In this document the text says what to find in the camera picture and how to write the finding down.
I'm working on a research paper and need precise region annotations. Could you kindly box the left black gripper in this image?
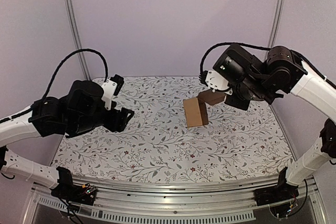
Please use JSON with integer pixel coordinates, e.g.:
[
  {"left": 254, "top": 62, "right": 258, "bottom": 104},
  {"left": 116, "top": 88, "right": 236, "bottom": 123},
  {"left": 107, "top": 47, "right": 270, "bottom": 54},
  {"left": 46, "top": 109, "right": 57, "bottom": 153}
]
[{"left": 70, "top": 101, "right": 134, "bottom": 134}]

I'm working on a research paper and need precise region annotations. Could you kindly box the brown cardboard paper box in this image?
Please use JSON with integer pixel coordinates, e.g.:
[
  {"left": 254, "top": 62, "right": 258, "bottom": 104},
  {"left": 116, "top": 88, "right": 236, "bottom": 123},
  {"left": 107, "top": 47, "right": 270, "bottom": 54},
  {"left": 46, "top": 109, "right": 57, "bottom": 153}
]
[{"left": 183, "top": 89, "right": 226, "bottom": 128}]

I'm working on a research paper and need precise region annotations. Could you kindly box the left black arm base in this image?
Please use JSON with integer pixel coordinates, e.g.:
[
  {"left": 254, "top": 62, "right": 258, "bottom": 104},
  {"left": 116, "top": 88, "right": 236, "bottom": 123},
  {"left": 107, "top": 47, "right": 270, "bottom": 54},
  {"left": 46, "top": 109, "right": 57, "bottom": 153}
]
[{"left": 51, "top": 166, "right": 98, "bottom": 206}]

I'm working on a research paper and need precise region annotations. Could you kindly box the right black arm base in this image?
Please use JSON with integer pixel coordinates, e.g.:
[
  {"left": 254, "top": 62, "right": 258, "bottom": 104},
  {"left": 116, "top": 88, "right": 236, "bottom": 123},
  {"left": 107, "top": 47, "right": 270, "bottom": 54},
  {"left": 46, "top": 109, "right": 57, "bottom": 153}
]
[{"left": 254, "top": 167, "right": 299, "bottom": 218}]

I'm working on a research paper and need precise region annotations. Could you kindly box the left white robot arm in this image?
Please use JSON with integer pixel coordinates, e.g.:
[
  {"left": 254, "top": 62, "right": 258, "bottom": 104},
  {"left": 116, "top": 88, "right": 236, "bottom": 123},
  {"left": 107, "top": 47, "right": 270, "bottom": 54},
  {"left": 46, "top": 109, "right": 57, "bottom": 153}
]
[{"left": 1, "top": 80, "right": 134, "bottom": 200}]

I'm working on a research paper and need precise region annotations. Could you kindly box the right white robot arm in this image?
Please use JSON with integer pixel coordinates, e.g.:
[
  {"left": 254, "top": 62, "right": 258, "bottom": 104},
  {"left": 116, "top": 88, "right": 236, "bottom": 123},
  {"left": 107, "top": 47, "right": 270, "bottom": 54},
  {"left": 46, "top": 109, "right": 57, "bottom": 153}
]
[{"left": 213, "top": 44, "right": 335, "bottom": 201}]

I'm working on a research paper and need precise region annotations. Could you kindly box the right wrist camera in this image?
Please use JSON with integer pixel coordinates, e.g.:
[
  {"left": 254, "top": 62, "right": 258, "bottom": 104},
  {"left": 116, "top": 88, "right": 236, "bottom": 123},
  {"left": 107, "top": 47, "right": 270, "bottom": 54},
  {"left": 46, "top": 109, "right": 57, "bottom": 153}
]
[{"left": 199, "top": 70, "right": 233, "bottom": 95}]

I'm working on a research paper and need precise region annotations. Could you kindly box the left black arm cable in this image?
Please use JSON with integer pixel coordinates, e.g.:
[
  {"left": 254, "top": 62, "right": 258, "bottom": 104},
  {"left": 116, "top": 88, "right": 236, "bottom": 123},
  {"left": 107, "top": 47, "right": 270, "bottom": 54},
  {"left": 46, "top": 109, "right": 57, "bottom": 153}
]
[{"left": 41, "top": 48, "right": 109, "bottom": 101}]

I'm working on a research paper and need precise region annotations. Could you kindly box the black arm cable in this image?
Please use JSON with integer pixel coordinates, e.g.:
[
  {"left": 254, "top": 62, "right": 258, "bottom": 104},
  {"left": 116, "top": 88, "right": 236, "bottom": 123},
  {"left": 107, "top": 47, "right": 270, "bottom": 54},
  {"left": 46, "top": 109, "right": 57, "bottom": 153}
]
[
  {"left": 41, "top": 48, "right": 109, "bottom": 101},
  {"left": 199, "top": 41, "right": 336, "bottom": 90}
]

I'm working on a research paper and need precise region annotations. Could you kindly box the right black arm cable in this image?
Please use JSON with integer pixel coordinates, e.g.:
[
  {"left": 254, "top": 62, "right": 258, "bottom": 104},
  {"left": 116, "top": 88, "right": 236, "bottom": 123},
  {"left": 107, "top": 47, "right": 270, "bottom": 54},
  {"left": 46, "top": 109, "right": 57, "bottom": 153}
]
[{"left": 199, "top": 41, "right": 336, "bottom": 90}]

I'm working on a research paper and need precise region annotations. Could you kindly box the left aluminium frame post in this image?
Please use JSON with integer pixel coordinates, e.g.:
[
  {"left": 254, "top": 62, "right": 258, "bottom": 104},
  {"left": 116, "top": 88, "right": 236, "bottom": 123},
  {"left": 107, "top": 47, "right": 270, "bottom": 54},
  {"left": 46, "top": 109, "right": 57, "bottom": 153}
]
[{"left": 64, "top": 0, "right": 92, "bottom": 80}]

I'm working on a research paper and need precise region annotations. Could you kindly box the aluminium frame post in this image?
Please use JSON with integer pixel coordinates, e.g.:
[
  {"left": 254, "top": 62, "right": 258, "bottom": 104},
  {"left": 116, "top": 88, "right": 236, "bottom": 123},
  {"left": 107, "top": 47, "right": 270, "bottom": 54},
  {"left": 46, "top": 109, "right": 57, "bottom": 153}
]
[
  {"left": 267, "top": 0, "right": 285, "bottom": 48},
  {"left": 64, "top": 0, "right": 92, "bottom": 80}
]

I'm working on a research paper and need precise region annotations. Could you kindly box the right aluminium frame post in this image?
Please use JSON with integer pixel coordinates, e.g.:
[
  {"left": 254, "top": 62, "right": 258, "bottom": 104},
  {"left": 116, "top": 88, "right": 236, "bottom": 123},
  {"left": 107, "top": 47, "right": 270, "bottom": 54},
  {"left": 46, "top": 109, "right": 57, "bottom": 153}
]
[{"left": 267, "top": 0, "right": 285, "bottom": 48}]

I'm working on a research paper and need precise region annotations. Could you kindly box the aluminium front rail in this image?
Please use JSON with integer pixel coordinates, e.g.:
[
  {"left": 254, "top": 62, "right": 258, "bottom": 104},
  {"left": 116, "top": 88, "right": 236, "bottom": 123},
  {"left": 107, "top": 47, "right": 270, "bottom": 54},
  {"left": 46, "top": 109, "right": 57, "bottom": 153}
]
[{"left": 22, "top": 174, "right": 328, "bottom": 224}]

